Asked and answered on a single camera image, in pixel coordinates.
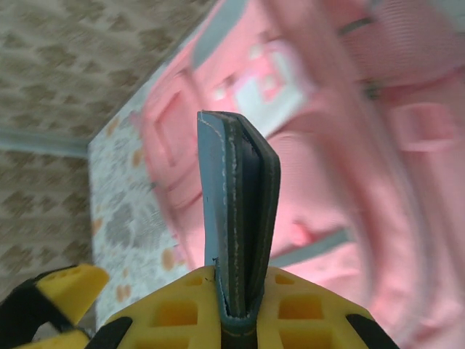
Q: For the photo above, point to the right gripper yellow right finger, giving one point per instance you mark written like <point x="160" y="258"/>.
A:
<point x="338" y="327"/>

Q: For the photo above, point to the thin aluminium wall rail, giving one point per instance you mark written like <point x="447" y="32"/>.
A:
<point x="36" y="140"/>

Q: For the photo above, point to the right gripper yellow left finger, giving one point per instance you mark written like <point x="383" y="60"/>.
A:
<point x="145" y="327"/>

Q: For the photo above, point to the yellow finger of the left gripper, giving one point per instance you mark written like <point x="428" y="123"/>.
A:
<point x="80" y="287"/>
<point x="61" y="341"/>

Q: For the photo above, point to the pink student backpack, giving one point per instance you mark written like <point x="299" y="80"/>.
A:
<point x="363" y="200"/>

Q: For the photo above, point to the floral table cloth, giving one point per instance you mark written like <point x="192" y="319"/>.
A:
<point x="127" y="218"/>

